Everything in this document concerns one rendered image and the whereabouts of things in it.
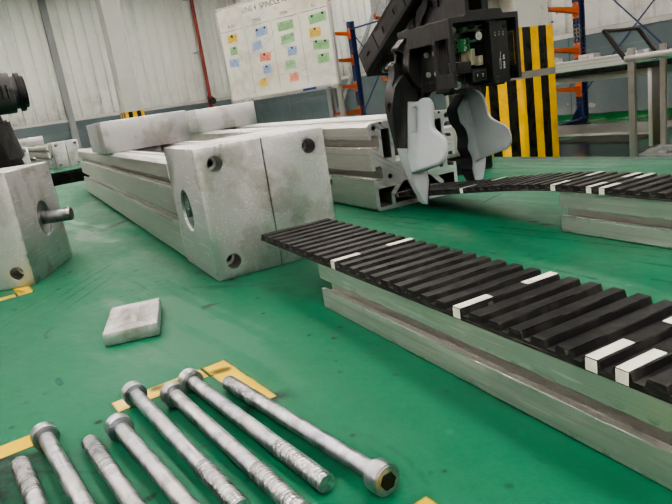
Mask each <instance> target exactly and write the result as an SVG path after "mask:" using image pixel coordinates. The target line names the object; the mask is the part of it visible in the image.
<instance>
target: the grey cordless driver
mask: <svg viewBox="0 0 672 504"><path fill-rule="evenodd" d="M27 107H30V102H29V96H28V92H27V88H26V85H25V82H24V79H23V77H22V76H19V75H18V73H12V76H8V74H7V73H0V168H6V167H13V166H19V165H25V163H24V161H23V159H22V158H24V157H23V156H25V154H24V151H23V149H22V147H21V145H20V143H19V140H18V138H17V136H16V134H15V132H14V130H13V127H12V125H11V123H10V121H8V122H7V120H4V121H3V119H2V117H1V115H6V114H13V113H17V112H18V110H17V109H21V111H27Z"/></svg>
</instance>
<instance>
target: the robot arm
mask: <svg viewBox="0 0 672 504"><path fill-rule="evenodd" d="M509 31H513V39H514V53H515V64H513V65H510V64H509V50H508V37H507V32H509ZM358 56H359V58H360V60H361V63H362V65H363V68H364V70H365V72H366V75H367V77H370V76H379V75H381V76H382V75H383V76H388V81H387V85H386V91H385V111H386V116H387V120H388V124H389V127H390V131H391V135H392V139H393V142H394V146H395V147H396V148H398V149H397V150H398V154H399V158H400V161H401V164H402V166H403V169H404V171H405V174H406V176H407V179H408V181H409V183H410V185H411V187H412V189H413V191H414V193H415V194H416V196H417V198H418V200H419V201H420V203H422V204H429V193H430V181H429V177H428V172H427V170H430V169H432V168H434V167H437V166H439V165H441V164H443V163H444V162H445V161H446V159H447V157H448V150H449V149H448V141H447V138H446V137H445V136H444V135H442V134H441V133H440V132H439V131H438V130H437V129H436V127H435V108H434V103H433V101H432V100H431V99H430V98H428V97H429V96H430V95H431V93H432V92H435V91H436V94H443V95H444V96H446V95H454V94H455V93H456V95H455V96H454V98H453V99H452V101H451V103H450V105H449V106H448V108H447V116H448V119H449V123H450V124H451V126H452V127H453V128H454V129H455V131H456V134H457V150H458V152H459V154H460V156H461V160H462V170H461V171H462V174H463V176H464V177H465V179H466V180H467V181H469V180H471V181H473V180H481V179H483V178H484V173H485V167H486V157H488V156H490V155H493V154H495V153H498V152H501V151H503V150H506V149H508V148H509V147H510V146H511V143H512V135H511V132H510V129H509V128H508V127H507V126H506V125H505V124H503V123H501V122H499V121H497V120H495V119H494V118H492V116H491V115H490V113H489V111H488V107H487V103H486V100H485V97H486V86H493V85H500V84H505V82H508V81H510V80H511V78H519V77H522V68H521V54H520V39H519V25H518V11H512V12H502V10H501V7H498V8H488V0H390V2H389V3H388V5H387V7H386V9H385V10H384V12H383V14H382V15H381V17H380V19H379V21H378V22H377V24H376V26H375V27H374V29H373V31H372V33H371V34H370V36H369V38H368V39H367V41H366V43H365V45H364V46H363V48H362V50H361V51H360V53H359V55H358Z"/></svg>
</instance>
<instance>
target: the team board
mask: <svg viewBox="0 0 672 504"><path fill-rule="evenodd" d="M215 15H216V21H217V26H218V32H219V37H220V42H221V48H222V53H223V59H224V64H225V69H226V75H227V80H228V86H229V91H230V96H231V102H232V104H238V103H243V102H249V101H255V100H262V99H268V98H274V97H280V96H287V95H293V94H299V93H306V92H312V91H318V90H324V89H331V88H337V95H338V102H339V109H340V116H341V117H346V112H345V105H344V98H343V91H342V81H341V74H340V66H339V59H338V52H337V45H336V38H335V30H334V23H333V16H332V9H331V2H330V0H247V1H243V2H240V3H237V4H233V5H230V6H227V7H223V8H219V9H216V10H215Z"/></svg>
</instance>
